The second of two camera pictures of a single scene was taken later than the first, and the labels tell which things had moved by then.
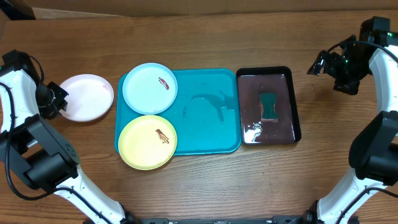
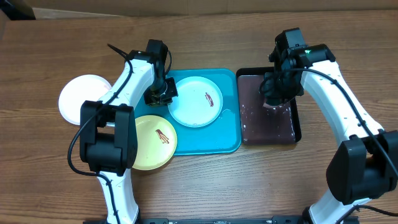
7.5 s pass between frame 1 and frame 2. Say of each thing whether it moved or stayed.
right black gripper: moved
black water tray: stayed
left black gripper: moved
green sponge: moved
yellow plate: stayed
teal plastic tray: stayed
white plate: stayed
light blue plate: moved
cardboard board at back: stayed
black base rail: stayed
